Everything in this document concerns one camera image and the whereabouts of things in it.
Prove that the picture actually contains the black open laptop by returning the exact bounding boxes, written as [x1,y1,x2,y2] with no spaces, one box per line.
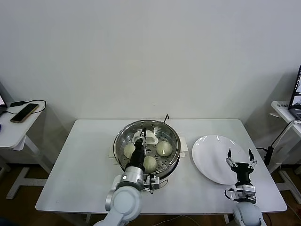
[287,65,301,121]

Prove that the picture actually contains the perforated steel steamer basket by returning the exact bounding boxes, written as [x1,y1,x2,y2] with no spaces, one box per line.
[113,120,181,179]

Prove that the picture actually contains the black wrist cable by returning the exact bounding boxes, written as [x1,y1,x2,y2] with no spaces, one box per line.
[224,188,236,201]
[150,179,169,195]

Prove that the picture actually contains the white plug cable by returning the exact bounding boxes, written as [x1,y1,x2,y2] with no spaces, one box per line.
[270,120,301,148]

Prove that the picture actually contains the gold edged smartphone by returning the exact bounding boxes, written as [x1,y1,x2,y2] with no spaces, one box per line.
[9,104,40,124]

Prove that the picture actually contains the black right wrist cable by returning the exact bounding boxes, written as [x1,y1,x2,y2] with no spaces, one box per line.
[224,188,236,201]

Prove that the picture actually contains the black power adapter with cord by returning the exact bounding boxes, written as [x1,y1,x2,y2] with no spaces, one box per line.
[255,141,275,167]

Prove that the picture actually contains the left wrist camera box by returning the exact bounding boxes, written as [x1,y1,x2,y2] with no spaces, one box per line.
[144,174,161,192]

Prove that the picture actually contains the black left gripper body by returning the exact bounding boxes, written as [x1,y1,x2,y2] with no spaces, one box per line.
[127,139,147,170]

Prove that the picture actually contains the thin black charging cable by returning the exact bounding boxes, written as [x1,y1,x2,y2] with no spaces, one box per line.
[0,100,47,118]

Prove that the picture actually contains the white side table with laptop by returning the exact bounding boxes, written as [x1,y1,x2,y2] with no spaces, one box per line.
[269,100,301,205]

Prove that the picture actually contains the round glass pot lid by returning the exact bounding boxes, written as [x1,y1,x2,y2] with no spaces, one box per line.
[113,120,180,175]

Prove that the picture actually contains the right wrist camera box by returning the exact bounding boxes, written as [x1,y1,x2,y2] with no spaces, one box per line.
[231,185,257,203]

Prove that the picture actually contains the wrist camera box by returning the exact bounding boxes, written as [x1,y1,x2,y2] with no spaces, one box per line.
[231,185,257,203]
[144,174,161,192]

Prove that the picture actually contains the white side table with phone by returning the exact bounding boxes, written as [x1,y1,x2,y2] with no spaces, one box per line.
[0,100,49,201]

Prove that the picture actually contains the white steamed baozi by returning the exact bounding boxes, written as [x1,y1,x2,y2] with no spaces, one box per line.
[123,143,136,159]
[156,141,173,157]
[143,156,158,173]

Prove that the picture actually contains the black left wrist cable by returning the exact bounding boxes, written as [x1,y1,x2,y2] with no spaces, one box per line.
[150,179,169,195]

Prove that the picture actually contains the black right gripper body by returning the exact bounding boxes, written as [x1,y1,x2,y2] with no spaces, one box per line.
[230,161,252,186]

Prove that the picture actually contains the grey open laptop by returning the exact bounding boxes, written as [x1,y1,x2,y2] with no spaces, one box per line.
[0,82,11,116]

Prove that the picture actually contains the round white plate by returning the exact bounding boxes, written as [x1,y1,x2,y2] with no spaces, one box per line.
[191,134,250,186]

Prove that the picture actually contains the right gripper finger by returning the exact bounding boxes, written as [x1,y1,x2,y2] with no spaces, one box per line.
[248,148,259,170]
[225,147,238,169]

